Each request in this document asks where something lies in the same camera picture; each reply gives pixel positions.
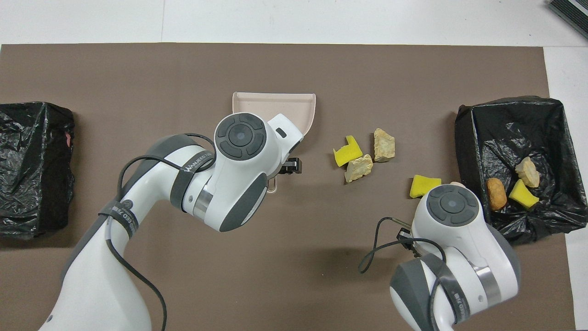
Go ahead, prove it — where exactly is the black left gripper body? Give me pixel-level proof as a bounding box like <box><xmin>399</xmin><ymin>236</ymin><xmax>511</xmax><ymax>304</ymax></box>
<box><xmin>276</xmin><ymin>158</ymin><xmax>302</xmax><ymax>177</ymax></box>

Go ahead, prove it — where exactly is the brown paper table mat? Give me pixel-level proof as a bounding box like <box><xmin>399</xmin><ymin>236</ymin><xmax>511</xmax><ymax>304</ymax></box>
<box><xmin>0</xmin><ymin>43</ymin><xmax>576</xmax><ymax>331</ymax></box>

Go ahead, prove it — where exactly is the plain yellow sponge piece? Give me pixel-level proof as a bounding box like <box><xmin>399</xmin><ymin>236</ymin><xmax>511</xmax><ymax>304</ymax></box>
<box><xmin>409</xmin><ymin>174</ymin><xmax>442</xmax><ymax>199</ymax></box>

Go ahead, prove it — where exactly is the tan layered foam chunk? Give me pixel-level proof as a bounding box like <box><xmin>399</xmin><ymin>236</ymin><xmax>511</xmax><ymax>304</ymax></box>
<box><xmin>373</xmin><ymin>128</ymin><xmax>396</xmax><ymax>163</ymax></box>

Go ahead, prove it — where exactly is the pale rounded foam chunk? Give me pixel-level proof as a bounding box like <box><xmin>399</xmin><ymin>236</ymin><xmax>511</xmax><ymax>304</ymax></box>
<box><xmin>514</xmin><ymin>157</ymin><xmax>541</xmax><ymax>188</ymax></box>

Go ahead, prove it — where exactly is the notched yellow sponge piece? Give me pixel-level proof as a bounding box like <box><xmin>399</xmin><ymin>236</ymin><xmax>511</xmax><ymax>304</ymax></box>
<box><xmin>333</xmin><ymin>135</ymin><xmax>363</xmax><ymax>168</ymax></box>

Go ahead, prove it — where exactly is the beige plastic dustpan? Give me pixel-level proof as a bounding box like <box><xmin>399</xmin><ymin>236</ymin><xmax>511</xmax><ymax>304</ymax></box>
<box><xmin>232</xmin><ymin>91</ymin><xmax>317</xmax><ymax>193</ymax></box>

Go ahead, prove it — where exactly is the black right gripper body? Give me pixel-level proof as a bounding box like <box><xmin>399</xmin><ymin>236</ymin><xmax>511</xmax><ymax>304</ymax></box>
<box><xmin>397</xmin><ymin>228</ymin><xmax>421</xmax><ymax>258</ymax></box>

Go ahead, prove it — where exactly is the pale grey-faced foam chunk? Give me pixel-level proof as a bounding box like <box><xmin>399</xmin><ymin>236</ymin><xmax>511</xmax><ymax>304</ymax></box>
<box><xmin>344</xmin><ymin>154</ymin><xmax>374</xmax><ymax>183</ymax></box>

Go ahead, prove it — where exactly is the green and yellow sponge piece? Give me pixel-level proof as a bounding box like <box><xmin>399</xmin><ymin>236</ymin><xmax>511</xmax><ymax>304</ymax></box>
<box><xmin>509</xmin><ymin>179</ymin><xmax>540</xmax><ymax>208</ymax></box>

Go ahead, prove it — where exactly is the black bin with pink mark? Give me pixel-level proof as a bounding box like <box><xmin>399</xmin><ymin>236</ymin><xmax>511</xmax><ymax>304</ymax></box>
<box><xmin>0</xmin><ymin>102</ymin><xmax>75</xmax><ymax>240</ymax></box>

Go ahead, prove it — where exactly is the orange-brown foam lump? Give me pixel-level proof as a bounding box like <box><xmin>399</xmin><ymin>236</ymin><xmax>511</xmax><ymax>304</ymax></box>
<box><xmin>486</xmin><ymin>178</ymin><xmax>508</xmax><ymax>211</ymax></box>

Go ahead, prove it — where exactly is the dark ribbed panel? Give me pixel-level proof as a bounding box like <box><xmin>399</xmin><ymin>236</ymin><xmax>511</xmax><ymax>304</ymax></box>
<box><xmin>548</xmin><ymin>0</ymin><xmax>588</xmax><ymax>40</ymax></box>

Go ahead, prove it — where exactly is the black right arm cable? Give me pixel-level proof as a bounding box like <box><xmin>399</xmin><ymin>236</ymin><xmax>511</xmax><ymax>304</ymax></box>
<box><xmin>358</xmin><ymin>217</ymin><xmax>448</xmax><ymax>295</ymax></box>

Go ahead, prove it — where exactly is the black bag-lined trash bin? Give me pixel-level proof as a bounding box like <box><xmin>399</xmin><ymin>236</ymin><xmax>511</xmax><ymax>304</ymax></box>
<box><xmin>455</xmin><ymin>96</ymin><xmax>588</xmax><ymax>244</ymax></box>

